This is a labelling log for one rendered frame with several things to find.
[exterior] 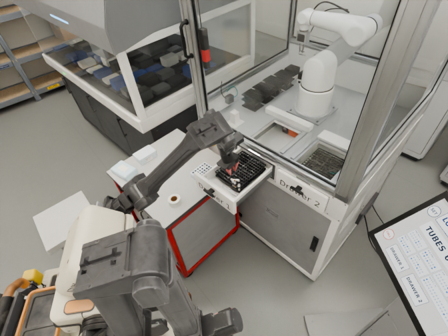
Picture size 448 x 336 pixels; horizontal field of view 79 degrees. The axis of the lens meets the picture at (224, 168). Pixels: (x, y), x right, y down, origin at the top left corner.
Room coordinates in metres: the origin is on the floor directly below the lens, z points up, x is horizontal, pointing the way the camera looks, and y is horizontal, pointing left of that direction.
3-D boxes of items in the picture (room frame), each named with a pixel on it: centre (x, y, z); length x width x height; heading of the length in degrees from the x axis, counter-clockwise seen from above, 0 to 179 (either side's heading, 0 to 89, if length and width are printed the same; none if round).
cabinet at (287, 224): (1.38, -0.56, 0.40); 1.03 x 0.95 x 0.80; 41
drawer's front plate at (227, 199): (0.90, 0.06, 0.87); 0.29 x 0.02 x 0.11; 41
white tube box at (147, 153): (1.34, 0.50, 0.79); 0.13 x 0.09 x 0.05; 131
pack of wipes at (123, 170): (1.22, 0.62, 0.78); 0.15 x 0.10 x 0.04; 51
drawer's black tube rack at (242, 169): (1.03, -0.09, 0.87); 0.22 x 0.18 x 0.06; 131
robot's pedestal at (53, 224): (0.91, 0.90, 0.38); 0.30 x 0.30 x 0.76; 36
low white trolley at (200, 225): (1.21, 0.33, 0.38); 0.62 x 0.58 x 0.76; 41
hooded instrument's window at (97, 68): (2.61, 0.70, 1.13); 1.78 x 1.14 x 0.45; 41
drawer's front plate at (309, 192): (0.86, -0.38, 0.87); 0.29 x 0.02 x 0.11; 41
